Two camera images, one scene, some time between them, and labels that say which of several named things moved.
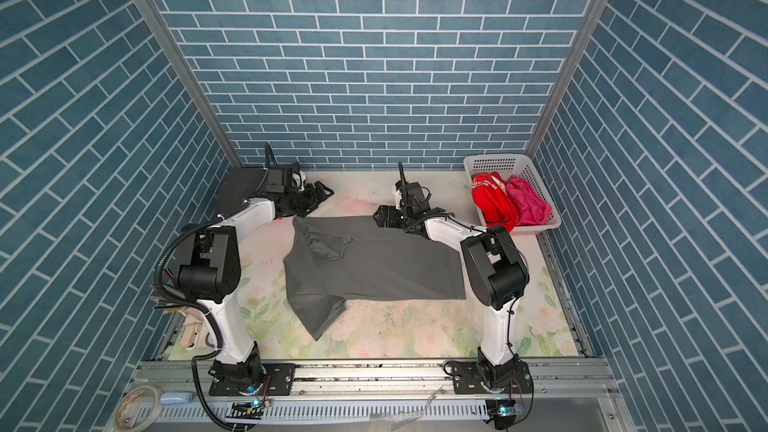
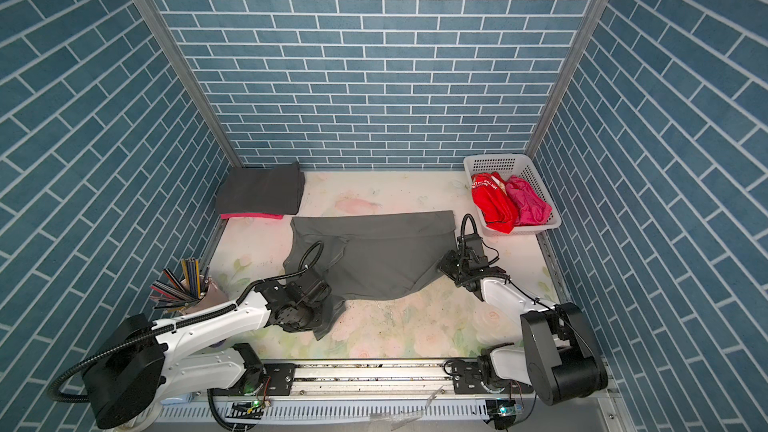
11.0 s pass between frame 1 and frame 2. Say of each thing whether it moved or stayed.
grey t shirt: stayed
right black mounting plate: stayed
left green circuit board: stayed
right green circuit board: stayed
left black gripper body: moved
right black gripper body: moved
